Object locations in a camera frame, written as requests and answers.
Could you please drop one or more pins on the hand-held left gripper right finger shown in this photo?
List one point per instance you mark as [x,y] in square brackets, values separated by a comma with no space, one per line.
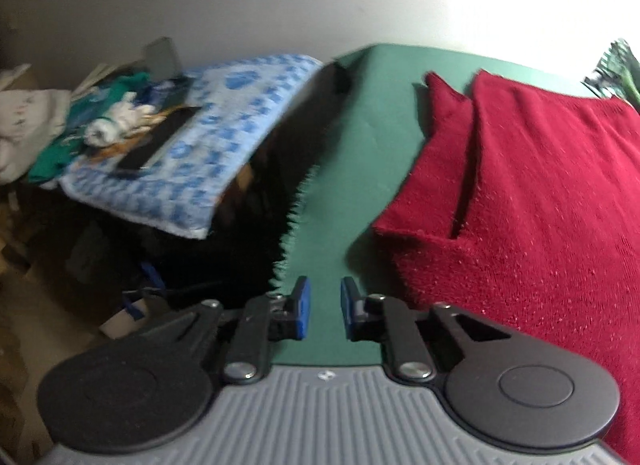
[347,310]

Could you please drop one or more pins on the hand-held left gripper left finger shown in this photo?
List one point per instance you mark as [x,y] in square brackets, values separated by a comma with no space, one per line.
[303,310]

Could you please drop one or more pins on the red knit sweater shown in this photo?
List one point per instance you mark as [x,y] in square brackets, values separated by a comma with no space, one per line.
[525,195]

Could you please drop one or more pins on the green cloth cover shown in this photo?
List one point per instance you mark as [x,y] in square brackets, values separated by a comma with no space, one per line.
[360,145]

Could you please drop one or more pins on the blue paw print blanket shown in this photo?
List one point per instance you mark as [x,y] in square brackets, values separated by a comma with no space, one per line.
[215,145]

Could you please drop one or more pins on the grey box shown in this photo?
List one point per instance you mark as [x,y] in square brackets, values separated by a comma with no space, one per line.
[162,57]

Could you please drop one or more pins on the teal green cloth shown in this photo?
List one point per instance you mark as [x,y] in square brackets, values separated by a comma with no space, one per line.
[50,160]

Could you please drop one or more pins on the white crumpled cloth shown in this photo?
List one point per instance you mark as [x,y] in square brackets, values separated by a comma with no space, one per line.
[30,115]

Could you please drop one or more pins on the dark green striped-trim garment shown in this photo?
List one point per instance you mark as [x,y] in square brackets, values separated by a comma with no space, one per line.
[620,70]

